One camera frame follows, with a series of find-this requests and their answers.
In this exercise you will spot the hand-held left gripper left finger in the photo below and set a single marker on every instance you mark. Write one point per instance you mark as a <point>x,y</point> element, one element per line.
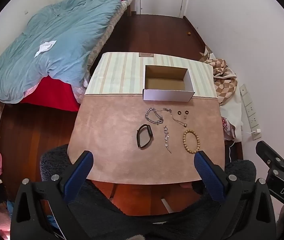
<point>79,175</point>

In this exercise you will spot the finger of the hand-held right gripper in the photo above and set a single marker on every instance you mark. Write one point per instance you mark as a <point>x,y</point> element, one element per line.
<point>269,153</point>

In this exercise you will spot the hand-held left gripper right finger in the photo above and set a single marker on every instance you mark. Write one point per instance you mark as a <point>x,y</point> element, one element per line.
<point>208,177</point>

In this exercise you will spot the black wrist band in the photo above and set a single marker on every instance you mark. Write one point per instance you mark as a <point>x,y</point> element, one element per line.
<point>140,140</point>

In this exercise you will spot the white cardboard box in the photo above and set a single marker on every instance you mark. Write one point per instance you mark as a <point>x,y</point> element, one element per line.
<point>167,96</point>

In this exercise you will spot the white charger plug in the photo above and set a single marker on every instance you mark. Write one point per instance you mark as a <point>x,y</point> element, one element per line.
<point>257,131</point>

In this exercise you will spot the dark grey fluffy cloth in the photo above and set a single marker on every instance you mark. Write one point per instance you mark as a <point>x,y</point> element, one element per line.
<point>54,160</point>

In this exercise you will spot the white table leg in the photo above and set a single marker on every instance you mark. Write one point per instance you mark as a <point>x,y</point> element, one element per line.
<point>166,205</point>

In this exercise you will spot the red printed plastic bag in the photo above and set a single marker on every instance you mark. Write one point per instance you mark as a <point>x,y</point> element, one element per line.
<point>225,126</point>

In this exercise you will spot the white bag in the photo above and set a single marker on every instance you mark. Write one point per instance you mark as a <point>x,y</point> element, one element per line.
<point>233,110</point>

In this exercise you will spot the red bed sheet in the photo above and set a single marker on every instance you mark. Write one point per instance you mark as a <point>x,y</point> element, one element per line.
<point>54,97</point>

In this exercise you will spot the brown checkered blanket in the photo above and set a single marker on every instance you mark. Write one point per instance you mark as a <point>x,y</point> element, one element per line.
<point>223,85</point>

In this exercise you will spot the white crumpled tissue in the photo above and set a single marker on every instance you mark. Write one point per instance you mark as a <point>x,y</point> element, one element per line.
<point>44,47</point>

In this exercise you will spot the light blue duvet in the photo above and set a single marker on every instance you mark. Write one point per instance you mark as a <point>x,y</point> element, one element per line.
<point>64,37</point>

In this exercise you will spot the wall socket strip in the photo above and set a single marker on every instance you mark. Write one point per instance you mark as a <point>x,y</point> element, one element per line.
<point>251,112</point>

